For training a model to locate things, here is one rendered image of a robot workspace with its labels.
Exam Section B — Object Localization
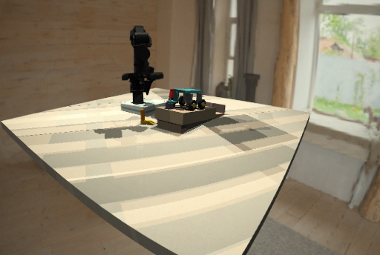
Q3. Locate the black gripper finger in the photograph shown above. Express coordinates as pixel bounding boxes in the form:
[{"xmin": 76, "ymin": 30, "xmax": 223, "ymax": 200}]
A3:
[
  {"xmin": 130, "ymin": 79, "xmax": 140, "ymax": 95},
  {"xmin": 144, "ymin": 80, "xmax": 156, "ymax": 95}
]

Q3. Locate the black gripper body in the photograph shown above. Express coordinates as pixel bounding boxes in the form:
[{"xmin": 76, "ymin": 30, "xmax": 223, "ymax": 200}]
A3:
[{"xmin": 122, "ymin": 60, "xmax": 164, "ymax": 81}]

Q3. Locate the yellow wedge with orange handle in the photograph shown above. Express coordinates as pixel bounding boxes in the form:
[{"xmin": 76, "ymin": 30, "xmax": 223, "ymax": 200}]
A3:
[{"xmin": 140, "ymin": 109, "xmax": 155, "ymax": 125}]

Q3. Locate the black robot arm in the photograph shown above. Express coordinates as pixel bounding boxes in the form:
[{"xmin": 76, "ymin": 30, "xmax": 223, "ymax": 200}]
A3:
[{"xmin": 130, "ymin": 25, "xmax": 154, "ymax": 105}]

